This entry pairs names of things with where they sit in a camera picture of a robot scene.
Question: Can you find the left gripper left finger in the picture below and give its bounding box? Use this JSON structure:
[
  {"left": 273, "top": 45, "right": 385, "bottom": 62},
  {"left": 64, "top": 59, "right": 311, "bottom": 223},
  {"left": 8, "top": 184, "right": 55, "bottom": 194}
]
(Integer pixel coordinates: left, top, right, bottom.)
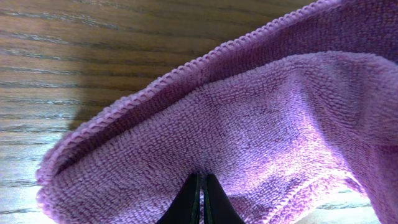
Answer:
[{"left": 156, "top": 174, "right": 200, "bottom": 224}]

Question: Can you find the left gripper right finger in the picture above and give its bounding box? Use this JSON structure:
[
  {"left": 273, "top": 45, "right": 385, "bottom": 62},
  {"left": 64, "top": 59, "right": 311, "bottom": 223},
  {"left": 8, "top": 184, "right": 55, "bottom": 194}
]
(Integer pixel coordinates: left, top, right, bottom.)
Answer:
[{"left": 204, "top": 174, "right": 244, "bottom": 224}]

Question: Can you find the pink microfiber cloth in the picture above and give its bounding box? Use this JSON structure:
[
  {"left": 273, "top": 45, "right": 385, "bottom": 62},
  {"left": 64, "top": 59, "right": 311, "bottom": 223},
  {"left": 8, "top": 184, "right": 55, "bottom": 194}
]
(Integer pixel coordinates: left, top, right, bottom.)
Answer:
[{"left": 36, "top": 0, "right": 397, "bottom": 223}]

